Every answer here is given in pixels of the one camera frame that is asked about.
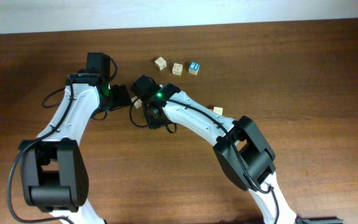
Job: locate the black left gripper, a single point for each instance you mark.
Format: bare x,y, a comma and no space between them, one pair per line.
123,98

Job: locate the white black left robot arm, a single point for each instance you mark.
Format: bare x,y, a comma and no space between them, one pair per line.
53,173

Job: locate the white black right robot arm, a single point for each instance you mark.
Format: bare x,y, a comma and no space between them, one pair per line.
242,151

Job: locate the wooden block with shell drawing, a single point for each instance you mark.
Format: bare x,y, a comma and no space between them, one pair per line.
136,102

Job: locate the wooden block top left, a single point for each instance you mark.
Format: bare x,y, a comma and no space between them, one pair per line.
160,63

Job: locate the wooden block top middle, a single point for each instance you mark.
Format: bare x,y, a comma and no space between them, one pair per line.
177,69

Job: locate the wooden block blue top face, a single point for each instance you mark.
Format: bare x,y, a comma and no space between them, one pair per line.
194,68

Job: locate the black base bracket bottom right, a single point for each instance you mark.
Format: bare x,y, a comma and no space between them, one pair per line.
319,221

